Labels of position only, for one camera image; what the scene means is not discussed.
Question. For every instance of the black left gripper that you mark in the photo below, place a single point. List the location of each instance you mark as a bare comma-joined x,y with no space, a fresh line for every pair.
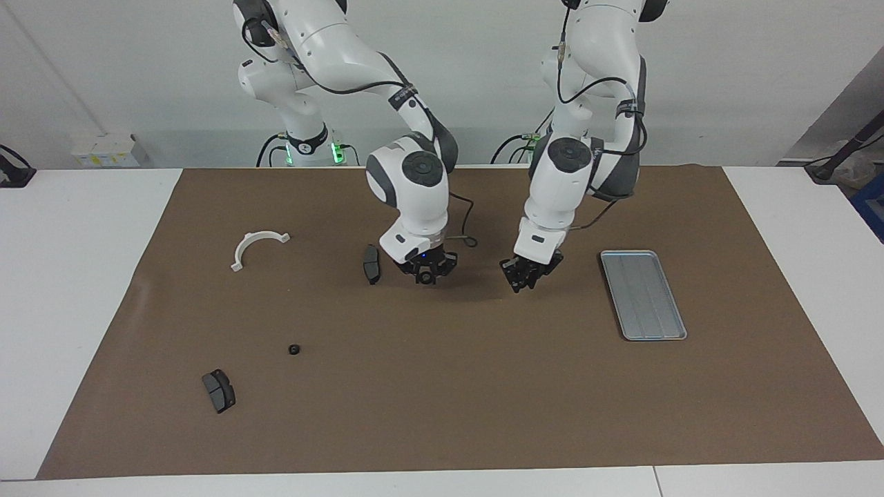
535,268

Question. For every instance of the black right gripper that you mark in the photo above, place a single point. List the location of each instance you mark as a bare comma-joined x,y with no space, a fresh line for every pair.
431,261

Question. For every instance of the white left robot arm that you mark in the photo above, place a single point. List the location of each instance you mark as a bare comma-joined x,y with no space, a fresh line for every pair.
566,179

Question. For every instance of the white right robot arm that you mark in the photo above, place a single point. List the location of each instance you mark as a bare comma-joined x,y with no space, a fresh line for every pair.
414,186

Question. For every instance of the silver metal tray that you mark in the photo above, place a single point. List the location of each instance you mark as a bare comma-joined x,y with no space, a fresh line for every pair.
642,297

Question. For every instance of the long grey brake pad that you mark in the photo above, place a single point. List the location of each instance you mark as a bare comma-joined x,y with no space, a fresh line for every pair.
371,266

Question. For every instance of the brown table mat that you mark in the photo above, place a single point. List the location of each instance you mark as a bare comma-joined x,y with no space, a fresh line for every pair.
449,386

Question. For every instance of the short grey brake pad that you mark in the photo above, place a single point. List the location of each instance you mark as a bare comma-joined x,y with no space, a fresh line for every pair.
219,392

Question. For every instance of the black stand pole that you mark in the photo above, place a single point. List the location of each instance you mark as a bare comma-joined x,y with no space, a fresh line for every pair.
846,152

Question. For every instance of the clear plastic bag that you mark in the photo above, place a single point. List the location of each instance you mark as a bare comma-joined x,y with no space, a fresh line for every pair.
860,169

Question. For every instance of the blue box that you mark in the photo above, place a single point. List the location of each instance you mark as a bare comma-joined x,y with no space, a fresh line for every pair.
871,207

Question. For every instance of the black table clamp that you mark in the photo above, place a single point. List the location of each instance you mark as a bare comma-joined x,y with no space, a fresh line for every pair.
14,172

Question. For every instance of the white curved plastic bracket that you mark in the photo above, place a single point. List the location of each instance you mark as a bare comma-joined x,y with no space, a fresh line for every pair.
243,248

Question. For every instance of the white wall socket box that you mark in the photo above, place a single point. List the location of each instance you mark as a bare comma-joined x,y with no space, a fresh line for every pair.
107,152

